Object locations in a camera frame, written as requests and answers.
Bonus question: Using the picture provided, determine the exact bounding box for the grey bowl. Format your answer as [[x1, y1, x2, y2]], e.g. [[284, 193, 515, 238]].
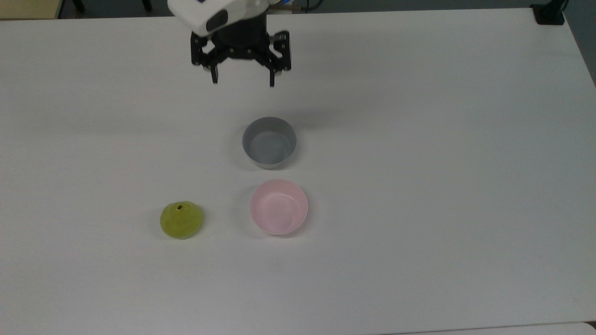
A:
[[242, 116, 298, 170]]

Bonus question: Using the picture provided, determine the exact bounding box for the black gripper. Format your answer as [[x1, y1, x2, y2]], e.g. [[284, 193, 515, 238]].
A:
[[190, 12, 293, 88]]

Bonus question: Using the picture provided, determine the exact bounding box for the tan wooden board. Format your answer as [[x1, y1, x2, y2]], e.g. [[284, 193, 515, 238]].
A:
[[0, 0, 64, 20]]

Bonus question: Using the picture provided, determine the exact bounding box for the pink bowl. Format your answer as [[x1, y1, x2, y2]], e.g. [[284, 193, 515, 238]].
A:
[[249, 180, 309, 236]]

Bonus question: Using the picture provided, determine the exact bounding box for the black clamp camera stand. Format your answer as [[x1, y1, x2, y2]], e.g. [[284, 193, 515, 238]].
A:
[[531, 0, 568, 25]]

